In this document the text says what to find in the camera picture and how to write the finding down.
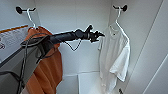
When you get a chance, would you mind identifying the white wardrobe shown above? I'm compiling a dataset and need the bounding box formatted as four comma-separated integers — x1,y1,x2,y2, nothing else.
0,0,168,94

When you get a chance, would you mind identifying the white t-shirt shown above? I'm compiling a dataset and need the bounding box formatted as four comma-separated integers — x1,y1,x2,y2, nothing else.
97,23,131,94

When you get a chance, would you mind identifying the orange hoodie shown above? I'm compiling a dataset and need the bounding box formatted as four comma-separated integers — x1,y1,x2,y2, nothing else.
24,25,64,94

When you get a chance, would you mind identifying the dark door hinge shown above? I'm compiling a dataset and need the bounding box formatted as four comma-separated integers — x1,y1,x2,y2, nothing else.
118,88,124,94

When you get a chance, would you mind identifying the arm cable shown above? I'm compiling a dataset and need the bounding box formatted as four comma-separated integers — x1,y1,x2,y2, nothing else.
64,39,83,52

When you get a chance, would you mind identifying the black wall hook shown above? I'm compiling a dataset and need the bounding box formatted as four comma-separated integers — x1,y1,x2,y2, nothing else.
112,4,128,12
15,6,36,15

